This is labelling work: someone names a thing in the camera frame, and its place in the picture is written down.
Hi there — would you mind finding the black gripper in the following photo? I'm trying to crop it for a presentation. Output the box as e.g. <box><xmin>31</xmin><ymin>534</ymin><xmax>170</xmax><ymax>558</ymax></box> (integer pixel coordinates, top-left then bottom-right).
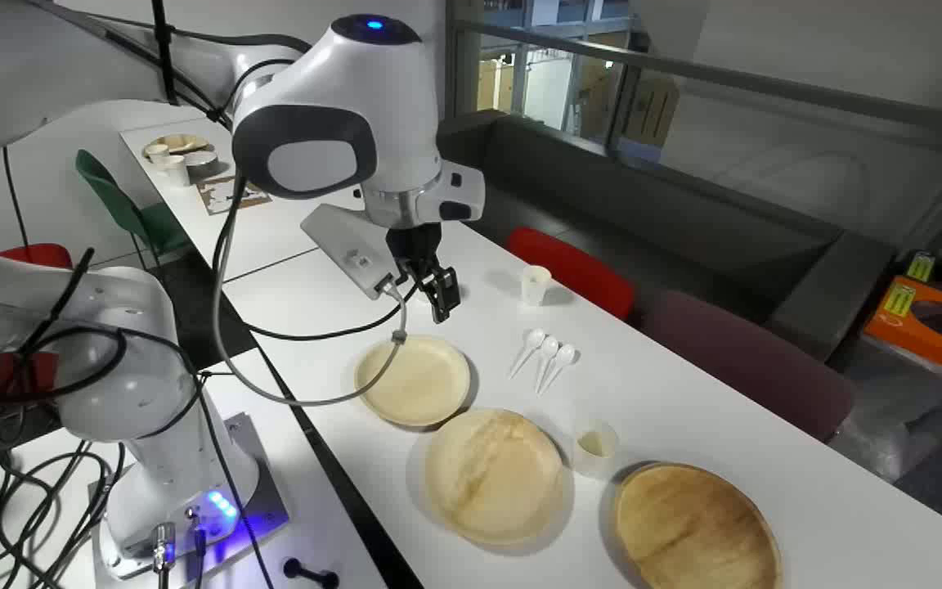
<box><xmin>386</xmin><ymin>219</ymin><xmax>463</xmax><ymax>324</ymax></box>

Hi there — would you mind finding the white paper cup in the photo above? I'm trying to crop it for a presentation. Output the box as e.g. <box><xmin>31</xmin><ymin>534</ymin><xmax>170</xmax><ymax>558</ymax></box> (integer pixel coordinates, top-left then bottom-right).
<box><xmin>517</xmin><ymin>260</ymin><xmax>555</xmax><ymax>311</ymax></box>

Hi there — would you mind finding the small pale palm-leaf plate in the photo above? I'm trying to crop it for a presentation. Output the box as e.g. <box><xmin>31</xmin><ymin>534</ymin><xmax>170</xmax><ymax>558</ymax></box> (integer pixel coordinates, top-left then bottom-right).
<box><xmin>352</xmin><ymin>332</ymin><xmax>476</xmax><ymax>433</ymax></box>

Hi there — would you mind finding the medium pale palm-leaf plate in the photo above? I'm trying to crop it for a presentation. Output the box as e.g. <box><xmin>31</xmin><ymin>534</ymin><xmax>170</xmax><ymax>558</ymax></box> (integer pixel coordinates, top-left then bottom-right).
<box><xmin>421</xmin><ymin>404</ymin><xmax>575</xmax><ymax>549</ymax></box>

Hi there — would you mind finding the short white sauce cup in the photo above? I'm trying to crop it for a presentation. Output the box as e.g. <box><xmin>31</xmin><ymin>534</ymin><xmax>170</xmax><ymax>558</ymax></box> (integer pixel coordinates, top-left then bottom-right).
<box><xmin>575</xmin><ymin>418</ymin><xmax>622</xmax><ymax>478</ymax></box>

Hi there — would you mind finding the large brown palm-leaf plate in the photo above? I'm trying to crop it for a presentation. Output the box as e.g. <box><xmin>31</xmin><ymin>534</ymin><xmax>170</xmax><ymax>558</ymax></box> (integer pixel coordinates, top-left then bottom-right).
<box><xmin>605</xmin><ymin>460</ymin><xmax>784</xmax><ymax>589</ymax></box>

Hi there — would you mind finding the red upholstered chair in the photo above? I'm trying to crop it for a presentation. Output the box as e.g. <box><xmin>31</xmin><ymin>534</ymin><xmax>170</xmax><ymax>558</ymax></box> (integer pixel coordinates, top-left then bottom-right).
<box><xmin>505</xmin><ymin>223</ymin><xmax>642</xmax><ymax>324</ymax></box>

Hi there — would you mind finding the printed magazine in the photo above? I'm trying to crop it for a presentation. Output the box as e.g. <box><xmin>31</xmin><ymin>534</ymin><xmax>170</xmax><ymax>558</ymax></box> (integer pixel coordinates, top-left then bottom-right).
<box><xmin>192</xmin><ymin>174</ymin><xmax>276</xmax><ymax>217</ymax></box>

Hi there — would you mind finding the grey bench seat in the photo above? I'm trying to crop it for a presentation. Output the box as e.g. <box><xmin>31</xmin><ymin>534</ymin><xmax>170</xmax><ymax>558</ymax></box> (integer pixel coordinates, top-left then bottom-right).
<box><xmin>466</xmin><ymin>109</ymin><xmax>898</xmax><ymax>363</ymax></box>

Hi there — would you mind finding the yellow sign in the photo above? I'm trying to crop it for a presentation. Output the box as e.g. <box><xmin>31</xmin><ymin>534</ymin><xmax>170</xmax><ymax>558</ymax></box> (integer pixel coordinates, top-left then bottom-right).
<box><xmin>614</xmin><ymin>65</ymin><xmax>683</xmax><ymax>150</ymax></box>

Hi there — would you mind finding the maroon upholstered chair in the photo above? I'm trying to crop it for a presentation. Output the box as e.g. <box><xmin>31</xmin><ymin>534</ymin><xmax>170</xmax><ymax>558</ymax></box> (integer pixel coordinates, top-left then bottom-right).
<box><xmin>639</xmin><ymin>288</ymin><xmax>858</xmax><ymax>445</ymax></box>

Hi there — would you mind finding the grey metal handrail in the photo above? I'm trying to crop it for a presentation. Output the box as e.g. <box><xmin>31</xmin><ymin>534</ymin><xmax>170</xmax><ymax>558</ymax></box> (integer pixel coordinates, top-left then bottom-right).
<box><xmin>448</xmin><ymin>12</ymin><xmax>942</xmax><ymax>161</ymax></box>

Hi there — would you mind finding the red office chair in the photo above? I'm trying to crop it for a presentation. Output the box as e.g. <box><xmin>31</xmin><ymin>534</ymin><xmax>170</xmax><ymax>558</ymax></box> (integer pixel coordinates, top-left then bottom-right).
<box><xmin>0</xmin><ymin>243</ymin><xmax>78</xmax><ymax>403</ymax></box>

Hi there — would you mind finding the orange recycling bin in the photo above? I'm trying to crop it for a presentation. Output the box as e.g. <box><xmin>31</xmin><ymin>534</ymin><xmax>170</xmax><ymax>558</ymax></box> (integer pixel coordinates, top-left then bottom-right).
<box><xmin>860</xmin><ymin>272</ymin><xmax>942</xmax><ymax>392</ymax></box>

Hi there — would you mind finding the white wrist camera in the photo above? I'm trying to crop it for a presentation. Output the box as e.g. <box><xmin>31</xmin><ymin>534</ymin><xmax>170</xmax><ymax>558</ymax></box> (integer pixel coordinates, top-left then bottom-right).
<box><xmin>436</xmin><ymin>161</ymin><xmax>486</xmax><ymax>225</ymax></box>

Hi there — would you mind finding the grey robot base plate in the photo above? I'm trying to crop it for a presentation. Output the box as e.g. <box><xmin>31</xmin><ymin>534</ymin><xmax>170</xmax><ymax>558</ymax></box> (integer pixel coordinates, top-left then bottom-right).
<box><xmin>98</xmin><ymin>408</ymin><xmax>291</xmax><ymax>581</ymax></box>

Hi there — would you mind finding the black cable bundle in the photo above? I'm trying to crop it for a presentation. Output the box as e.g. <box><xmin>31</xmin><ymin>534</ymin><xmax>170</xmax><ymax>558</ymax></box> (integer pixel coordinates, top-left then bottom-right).
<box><xmin>0</xmin><ymin>434</ymin><xmax>132</xmax><ymax>589</ymax></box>

